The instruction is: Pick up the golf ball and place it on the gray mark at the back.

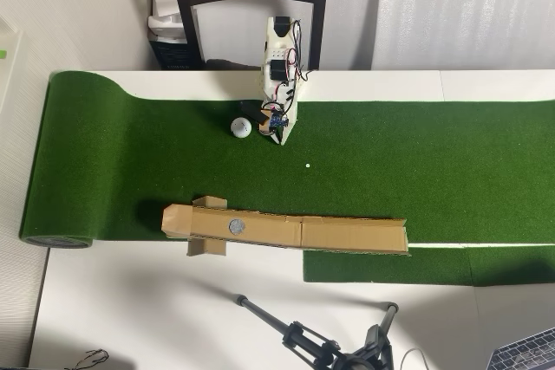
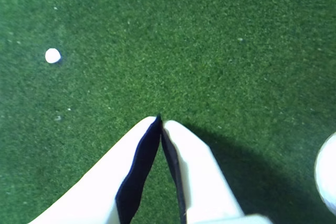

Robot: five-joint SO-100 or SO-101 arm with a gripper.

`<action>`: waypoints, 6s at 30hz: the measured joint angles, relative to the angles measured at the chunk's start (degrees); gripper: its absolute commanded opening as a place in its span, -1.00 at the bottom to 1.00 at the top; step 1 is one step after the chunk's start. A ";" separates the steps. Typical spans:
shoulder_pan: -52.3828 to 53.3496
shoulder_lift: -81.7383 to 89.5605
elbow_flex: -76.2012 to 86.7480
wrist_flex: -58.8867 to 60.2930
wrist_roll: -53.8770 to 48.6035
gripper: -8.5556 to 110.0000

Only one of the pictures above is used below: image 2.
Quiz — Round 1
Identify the white gripper finger with navy pad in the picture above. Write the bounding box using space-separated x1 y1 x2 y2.
161 120 274 224
28 113 162 224

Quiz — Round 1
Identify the white golf ball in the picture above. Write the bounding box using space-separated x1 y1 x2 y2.
314 132 336 209

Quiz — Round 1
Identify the small white distant ball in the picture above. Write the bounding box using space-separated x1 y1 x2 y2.
45 48 61 64

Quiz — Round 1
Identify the long green artificial turf mat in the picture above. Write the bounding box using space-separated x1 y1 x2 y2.
0 0 336 224

